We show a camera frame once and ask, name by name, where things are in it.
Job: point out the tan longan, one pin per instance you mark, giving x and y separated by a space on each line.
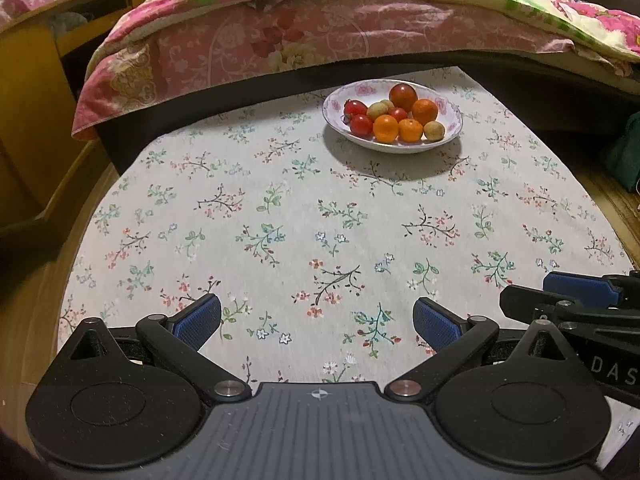
388 104
433 131
376 111

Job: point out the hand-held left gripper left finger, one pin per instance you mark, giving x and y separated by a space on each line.
200 322

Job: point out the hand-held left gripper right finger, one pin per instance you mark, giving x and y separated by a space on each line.
435 325

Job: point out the large red tomato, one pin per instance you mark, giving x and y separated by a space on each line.
403 96

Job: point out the orange mandarin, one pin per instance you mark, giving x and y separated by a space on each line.
385 128
426 111
411 131

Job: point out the dark green bag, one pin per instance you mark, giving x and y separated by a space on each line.
625 150

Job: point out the floral print tablecloth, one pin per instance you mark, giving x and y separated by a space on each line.
300 210

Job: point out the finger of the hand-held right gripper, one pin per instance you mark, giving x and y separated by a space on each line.
580 284
525 297

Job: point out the white floral rim plate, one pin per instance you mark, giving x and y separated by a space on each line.
334 110

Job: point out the grey green cloth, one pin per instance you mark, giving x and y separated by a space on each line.
67 22

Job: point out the red cherry tomato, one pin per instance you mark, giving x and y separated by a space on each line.
361 125
398 115
355 107

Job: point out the yellow wooden cabinet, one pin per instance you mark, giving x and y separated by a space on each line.
25 85

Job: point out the dark bed frame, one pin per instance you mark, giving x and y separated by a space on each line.
550 85

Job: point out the pink floral quilt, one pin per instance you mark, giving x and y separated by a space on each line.
200 50

